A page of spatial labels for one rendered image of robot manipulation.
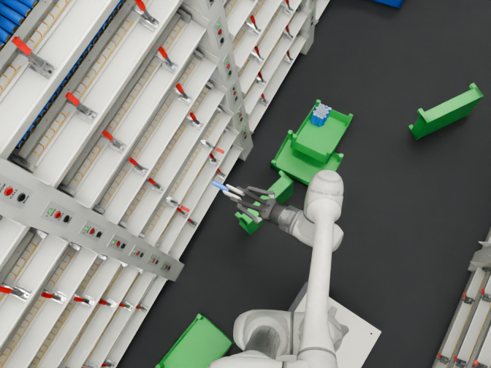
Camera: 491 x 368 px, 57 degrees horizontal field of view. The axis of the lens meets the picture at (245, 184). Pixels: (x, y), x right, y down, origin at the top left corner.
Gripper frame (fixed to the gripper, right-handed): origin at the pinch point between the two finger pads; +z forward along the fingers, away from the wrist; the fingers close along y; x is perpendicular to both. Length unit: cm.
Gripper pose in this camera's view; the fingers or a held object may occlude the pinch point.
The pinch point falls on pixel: (233, 193)
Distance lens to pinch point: 162.8
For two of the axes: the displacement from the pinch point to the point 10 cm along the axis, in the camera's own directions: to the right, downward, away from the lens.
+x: 2.2, 3.7, 9.0
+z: -8.5, -3.9, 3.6
